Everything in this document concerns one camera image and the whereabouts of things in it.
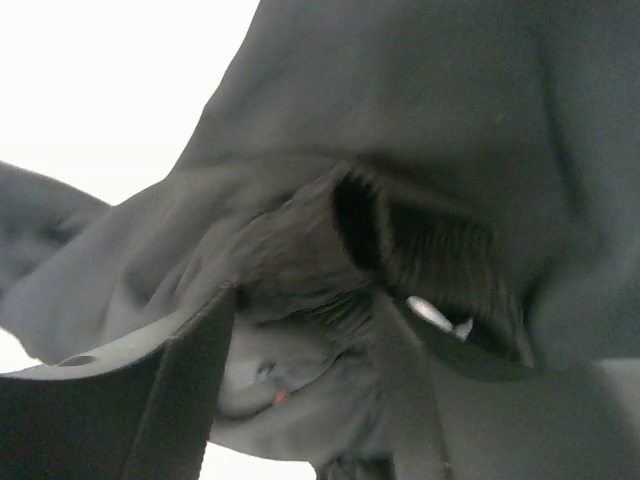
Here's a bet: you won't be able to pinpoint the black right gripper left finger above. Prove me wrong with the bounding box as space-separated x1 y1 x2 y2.
1 285 235 479

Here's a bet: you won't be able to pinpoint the black shorts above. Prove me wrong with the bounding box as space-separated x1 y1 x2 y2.
1 1 639 479

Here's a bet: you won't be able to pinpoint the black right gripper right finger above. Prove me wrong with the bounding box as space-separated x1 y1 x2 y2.
384 294 534 479

